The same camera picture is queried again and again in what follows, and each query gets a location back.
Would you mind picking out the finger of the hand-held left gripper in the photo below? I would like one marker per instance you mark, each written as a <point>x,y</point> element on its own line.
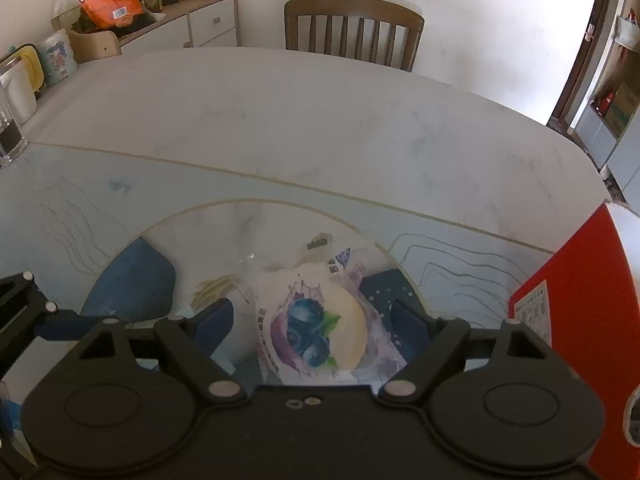
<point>65,325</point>

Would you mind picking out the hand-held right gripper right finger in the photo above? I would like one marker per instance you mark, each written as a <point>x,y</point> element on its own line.
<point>410,325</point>

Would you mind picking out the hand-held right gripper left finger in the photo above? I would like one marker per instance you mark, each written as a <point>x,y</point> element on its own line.
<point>215,325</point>

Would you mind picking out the blueberry bread packet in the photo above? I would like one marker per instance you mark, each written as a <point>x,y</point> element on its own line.
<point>310,330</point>

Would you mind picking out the red cardboard box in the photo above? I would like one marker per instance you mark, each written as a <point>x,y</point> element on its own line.
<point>590,310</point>

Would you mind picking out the white marble desktop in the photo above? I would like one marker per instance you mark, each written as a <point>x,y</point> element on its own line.
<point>300,135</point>

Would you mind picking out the tall glass with dark liquid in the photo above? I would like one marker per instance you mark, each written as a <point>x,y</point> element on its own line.
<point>11,130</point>

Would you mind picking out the yellow rimmed white container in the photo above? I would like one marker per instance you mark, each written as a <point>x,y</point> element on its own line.
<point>22,80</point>

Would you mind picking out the low white hallway cabinet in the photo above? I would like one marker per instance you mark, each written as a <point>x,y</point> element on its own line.
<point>595,140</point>

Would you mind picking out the printed white blue container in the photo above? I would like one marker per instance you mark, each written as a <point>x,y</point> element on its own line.
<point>56,57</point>

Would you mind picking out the light wooden box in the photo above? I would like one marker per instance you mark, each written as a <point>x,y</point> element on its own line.
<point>95,47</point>

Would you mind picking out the white side cabinet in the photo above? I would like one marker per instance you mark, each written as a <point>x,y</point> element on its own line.
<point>210,25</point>

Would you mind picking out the brown wooden chair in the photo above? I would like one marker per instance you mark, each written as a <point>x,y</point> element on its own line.
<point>350,25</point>

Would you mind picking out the white tote bag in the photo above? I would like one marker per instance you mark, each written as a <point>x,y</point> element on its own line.
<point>627,35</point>

